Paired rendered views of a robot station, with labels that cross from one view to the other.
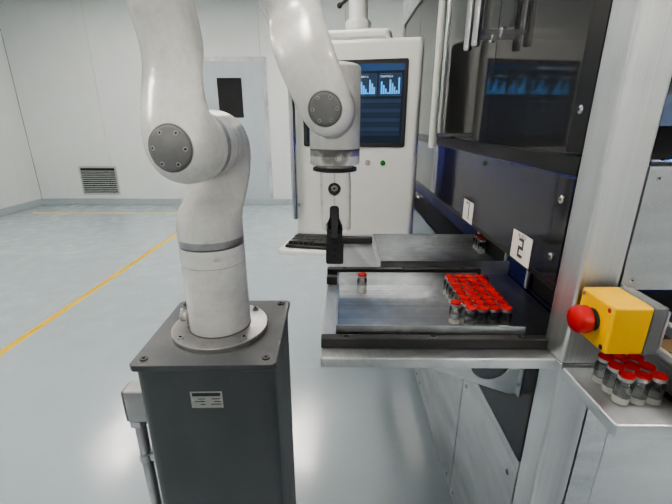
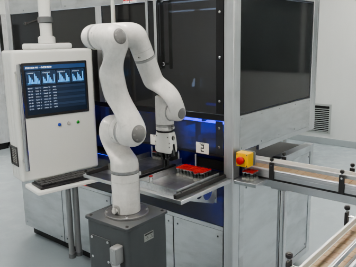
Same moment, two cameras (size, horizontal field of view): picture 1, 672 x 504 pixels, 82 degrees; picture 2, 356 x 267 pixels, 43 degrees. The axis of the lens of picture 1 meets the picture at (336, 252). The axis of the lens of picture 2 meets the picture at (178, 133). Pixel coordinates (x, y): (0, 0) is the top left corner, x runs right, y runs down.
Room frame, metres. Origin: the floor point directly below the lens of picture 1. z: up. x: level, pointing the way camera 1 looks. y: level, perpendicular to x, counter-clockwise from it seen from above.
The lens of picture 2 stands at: (-0.64, 1.50, 1.59)
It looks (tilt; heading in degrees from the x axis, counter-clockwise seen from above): 12 degrees down; 310
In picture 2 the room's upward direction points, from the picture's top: 1 degrees counter-clockwise
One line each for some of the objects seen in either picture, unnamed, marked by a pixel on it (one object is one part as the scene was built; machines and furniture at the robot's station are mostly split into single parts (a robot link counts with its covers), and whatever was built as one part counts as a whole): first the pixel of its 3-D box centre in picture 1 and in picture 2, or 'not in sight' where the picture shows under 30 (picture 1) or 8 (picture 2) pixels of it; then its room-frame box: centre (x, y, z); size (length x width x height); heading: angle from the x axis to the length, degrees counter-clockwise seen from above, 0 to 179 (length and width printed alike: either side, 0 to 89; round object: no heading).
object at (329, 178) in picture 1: (334, 194); (165, 140); (0.67, 0.00, 1.14); 0.10 x 0.08 x 0.11; 179
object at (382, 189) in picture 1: (355, 140); (51, 109); (1.65, -0.08, 1.19); 0.50 x 0.19 x 0.78; 78
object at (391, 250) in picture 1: (433, 251); (145, 163); (1.08, -0.29, 0.90); 0.34 x 0.26 x 0.04; 89
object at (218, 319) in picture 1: (216, 286); (125, 192); (0.70, 0.24, 0.95); 0.19 x 0.19 x 0.18
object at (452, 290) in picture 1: (458, 299); (189, 174); (0.74, -0.26, 0.90); 0.18 x 0.02 x 0.05; 179
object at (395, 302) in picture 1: (416, 302); (178, 179); (0.74, -0.17, 0.90); 0.34 x 0.26 x 0.04; 89
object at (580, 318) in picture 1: (584, 319); (240, 160); (0.49, -0.35, 0.99); 0.04 x 0.04 x 0.04; 89
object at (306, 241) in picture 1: (339, 242); (69, 177); (1.43, -0.01, 0.82); 0.40 x 0.14 x 0.02; 78
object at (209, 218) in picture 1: (212, 176); (118, 143); (0.73, 0.23, 1.16); 0.19 x 0.12 x 0.24; 173
